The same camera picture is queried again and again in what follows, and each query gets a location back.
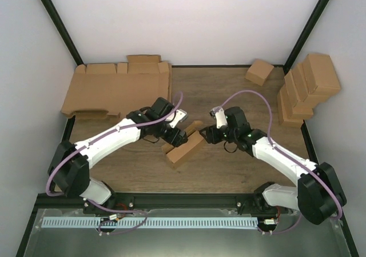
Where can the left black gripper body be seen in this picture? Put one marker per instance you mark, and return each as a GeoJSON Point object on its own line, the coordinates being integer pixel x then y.
{"type": "Point", "coordinates": [175, 138]}

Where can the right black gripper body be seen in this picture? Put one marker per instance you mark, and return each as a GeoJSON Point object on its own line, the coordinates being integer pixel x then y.
{"type": "Point", "coordinates": [216, 138]}

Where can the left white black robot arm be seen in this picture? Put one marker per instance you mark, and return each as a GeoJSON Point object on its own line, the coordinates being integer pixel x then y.
{"type": "Point", "coordinates": [69, 171]}

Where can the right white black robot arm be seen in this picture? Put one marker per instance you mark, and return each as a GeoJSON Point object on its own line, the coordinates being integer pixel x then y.
{"type": "Point", "coordinates": [317, 193]}

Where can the lowest stacked folded cardboard box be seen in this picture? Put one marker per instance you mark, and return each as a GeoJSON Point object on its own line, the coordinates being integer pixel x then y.
{"type": "Point", "coordinates": [284, 119]}

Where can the small folded cardboard box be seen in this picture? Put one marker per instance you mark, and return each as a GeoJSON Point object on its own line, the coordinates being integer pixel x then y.
{"type": "Point", "coordinates": [259, 71]}

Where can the stack of flat cardboard sheets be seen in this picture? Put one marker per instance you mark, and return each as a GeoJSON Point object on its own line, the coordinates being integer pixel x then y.
{"type": "Point", "coordinates": [112, 90]}

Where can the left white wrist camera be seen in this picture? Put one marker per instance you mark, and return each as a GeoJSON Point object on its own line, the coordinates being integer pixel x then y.
{"type": "Point", "coordinates": [177, 117]}

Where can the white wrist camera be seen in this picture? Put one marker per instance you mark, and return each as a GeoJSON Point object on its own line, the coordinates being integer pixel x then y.
{"type": "Point", "coordinates": [177, 117]}
{"type": "Point", "coordinates": [218, 114]}

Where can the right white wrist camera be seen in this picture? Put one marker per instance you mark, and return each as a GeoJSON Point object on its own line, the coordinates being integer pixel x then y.
{"type": "Point", "coordinates": [218, 114]}

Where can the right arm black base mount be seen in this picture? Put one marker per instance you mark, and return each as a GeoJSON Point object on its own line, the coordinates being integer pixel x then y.
{"type": "Point", "coordinates": [254, 203]}

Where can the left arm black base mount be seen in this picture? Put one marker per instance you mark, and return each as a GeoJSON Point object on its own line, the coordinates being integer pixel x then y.
{"type": "Point", "coordinates": [117, 201]}

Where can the black aluminium frame rail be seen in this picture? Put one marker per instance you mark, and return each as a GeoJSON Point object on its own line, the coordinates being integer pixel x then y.
{"type": "Point", "coordinates": [151, 201]}

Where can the light blue slotted cable duct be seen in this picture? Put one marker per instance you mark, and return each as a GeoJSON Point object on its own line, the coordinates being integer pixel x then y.
{"type": "Point", "coordinates": [151, 223]}

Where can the right black frame post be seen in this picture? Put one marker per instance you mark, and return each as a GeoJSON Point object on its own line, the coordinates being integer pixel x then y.
{"type": "Point", "coordinates": [305, 33]}

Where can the black frame post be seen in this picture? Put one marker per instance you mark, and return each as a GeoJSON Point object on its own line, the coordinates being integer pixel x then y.
{"type": "Point", "coordinates": [62, 30]}
{"type": "Point", "coordinates": [305, 33]}

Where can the left black frame post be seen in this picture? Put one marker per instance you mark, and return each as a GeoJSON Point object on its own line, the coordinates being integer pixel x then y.
{"type": "Point", "coordinates": [62, 30]}

